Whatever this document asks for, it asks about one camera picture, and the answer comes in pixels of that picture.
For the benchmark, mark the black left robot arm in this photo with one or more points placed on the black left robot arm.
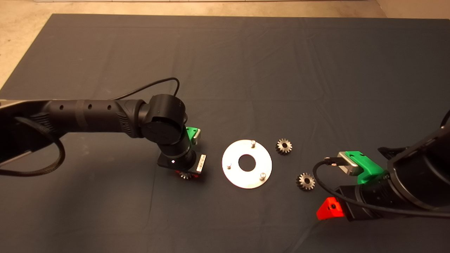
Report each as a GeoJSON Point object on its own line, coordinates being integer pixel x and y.
{"type": "Point", "coordinates": [105, 114]}

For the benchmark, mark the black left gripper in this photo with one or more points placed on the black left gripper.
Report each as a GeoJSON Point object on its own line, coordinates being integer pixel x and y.
{"type": "Point", "coordinates": [175, 162]}

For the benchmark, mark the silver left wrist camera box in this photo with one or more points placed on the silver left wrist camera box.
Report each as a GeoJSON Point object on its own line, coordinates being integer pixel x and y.
{"type": "Point", "coordinates": [197, 136]}

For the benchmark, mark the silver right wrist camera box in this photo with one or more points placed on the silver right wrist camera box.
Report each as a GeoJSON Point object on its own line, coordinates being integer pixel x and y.
{"type": "Point", "coordinates": [348, 163]}

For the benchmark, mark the green left camera mount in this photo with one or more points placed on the green left camera mount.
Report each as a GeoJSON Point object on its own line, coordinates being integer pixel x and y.
{"type": "Point", "coordinates": [190, 134]}

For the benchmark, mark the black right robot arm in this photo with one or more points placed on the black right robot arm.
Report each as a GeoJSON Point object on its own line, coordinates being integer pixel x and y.
{"type": "Point", "coordinates": [422, 175]}

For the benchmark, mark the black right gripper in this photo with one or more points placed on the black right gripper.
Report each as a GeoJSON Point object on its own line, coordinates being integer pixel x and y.
{"type": "Point", "coordinates": [351, 207]}

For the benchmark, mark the dark grey table cloth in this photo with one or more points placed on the dark grey table cloth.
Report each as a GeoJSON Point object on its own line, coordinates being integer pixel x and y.
{"type": "Point", "coordinates": [225, 52]}

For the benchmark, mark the green right camera mount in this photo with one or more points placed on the green right camera mount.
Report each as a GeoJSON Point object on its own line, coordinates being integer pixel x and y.
{"type": "Point", "coordinates": [369, 168]}

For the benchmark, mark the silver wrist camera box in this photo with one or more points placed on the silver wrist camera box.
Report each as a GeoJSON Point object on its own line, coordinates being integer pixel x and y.
{"type": "Point", "coordinates": [348, 163]}
{"type": "Point", "coordinates": [197, 136]}

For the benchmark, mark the small steel planetary gear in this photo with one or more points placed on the small steel planetary gear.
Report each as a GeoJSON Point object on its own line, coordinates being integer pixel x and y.
{"type": "Point", "coordinates": [280, 148]}
{"type": "Point", "coordinates": [301, 183]}
{"type": "Point", "coordinates": [185, 175]}

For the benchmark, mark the round metal carrier plate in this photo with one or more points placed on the round metal carrier plate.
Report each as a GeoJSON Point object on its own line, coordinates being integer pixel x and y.
{"type": "Point", "coordinates": [235, 175]}

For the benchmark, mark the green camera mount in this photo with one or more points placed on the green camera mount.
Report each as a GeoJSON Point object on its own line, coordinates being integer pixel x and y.
{"type": "Point", "coordinates": [369, 168]}
{"type": "Point", "coordinates": [190, 134]}

